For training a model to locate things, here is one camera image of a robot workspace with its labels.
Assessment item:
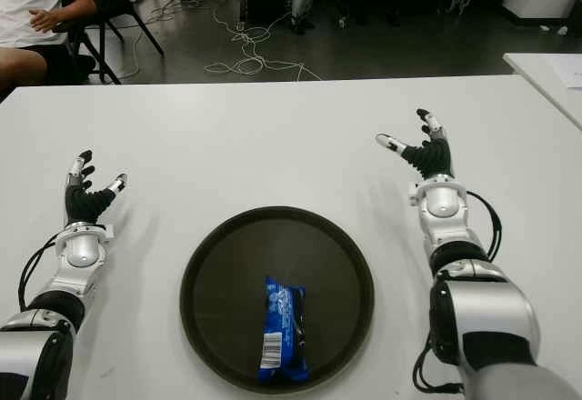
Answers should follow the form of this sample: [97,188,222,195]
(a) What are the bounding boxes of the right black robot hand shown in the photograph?
[375,107,456,181]

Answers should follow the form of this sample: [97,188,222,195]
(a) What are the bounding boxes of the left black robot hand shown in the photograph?
[65,148,129,225]

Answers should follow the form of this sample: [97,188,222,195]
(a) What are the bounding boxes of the round dark brown tray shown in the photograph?
[179,206,376,395]

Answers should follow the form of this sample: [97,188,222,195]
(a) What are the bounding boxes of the blue Oreo packet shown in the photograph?
[257,275,310,385]

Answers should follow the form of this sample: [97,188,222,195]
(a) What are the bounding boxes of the white side table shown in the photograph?
[503,52,582,131]

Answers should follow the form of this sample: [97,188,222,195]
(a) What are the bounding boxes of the white paper sheet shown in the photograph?
[553,60,582,90]

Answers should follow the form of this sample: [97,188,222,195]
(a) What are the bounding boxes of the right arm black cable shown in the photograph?
[411,189,504,395]

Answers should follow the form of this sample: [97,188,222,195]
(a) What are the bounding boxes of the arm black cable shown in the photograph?
[411,189,504,395]
[17,231,63,310]

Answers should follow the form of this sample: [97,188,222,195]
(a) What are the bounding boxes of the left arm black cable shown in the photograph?
[17,231,63,310]

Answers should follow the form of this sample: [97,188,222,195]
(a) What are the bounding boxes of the white floor cable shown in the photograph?
[204,0,324,82]

